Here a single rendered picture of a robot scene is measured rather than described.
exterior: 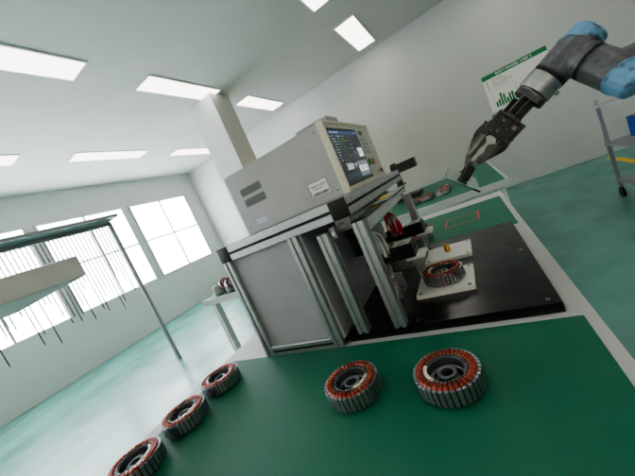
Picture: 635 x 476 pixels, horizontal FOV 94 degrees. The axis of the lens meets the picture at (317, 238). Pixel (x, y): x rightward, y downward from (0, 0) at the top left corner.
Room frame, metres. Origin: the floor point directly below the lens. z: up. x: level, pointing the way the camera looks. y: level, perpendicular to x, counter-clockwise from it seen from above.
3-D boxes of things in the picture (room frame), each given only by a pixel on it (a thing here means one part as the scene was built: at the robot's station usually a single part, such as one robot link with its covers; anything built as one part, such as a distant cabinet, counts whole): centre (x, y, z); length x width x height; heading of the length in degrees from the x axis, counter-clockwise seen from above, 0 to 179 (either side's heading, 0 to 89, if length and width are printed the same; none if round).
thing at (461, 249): (1.01, -0.41, 0.78); 0.15 x 0.15 x 0.01; 60
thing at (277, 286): (0.82, 0.16, 0.91); 0.28 x 0.03 x 0.32; 60
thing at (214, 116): (5.07, 0.73, 1.65); 0.50 x 0.45 x 3.30; 60
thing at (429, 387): (0.46, -0.11, 0.77); 0.11 x 0.11 x 0.04
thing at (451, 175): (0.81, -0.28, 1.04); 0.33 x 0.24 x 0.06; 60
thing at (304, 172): (1.08, -0.07, 1.22); 0.44 x 0.39 x 0.20; 150
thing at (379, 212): (0.96, -0.26, 1.03); 0.62 x 0.01 x 0.03; 150
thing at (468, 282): (0.80, -0.28, 0.78); 0.15 x 0.15 x 0.01; 60
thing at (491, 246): (0.91, -0.33, 0.76); 0.64 x 0.47 x 0.02; 150
